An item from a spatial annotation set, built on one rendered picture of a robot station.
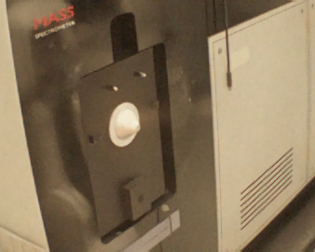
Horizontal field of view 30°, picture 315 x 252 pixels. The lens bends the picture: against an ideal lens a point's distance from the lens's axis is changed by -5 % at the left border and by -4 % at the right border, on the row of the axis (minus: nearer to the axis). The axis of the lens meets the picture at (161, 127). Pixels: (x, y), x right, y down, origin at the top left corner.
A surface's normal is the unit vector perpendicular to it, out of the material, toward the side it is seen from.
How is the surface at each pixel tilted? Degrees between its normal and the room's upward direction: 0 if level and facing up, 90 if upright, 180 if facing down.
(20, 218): 90
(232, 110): 90
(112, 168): 90
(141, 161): 90
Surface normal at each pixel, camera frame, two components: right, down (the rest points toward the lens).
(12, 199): -0.61, 0.37
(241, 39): 0.79, 0.18
